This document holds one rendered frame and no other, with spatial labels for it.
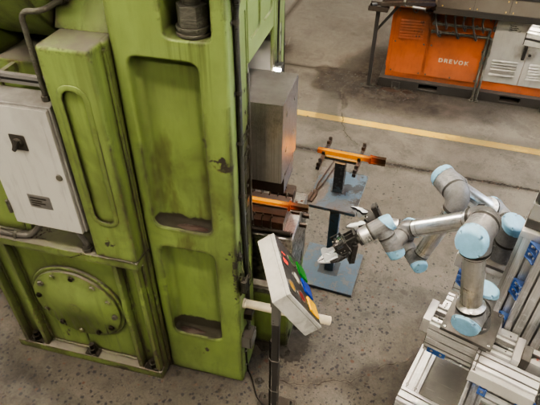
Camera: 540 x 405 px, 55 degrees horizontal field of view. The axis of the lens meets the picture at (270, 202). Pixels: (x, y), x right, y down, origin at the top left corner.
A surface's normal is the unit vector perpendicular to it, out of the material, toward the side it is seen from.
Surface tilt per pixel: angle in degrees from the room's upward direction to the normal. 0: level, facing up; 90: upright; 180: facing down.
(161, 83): 89
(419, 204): 0
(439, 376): 0
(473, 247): 82
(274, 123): 90
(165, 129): 89
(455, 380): 0
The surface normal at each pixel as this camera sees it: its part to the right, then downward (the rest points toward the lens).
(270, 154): -0.25, 0.62
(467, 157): 0.00, -0.77
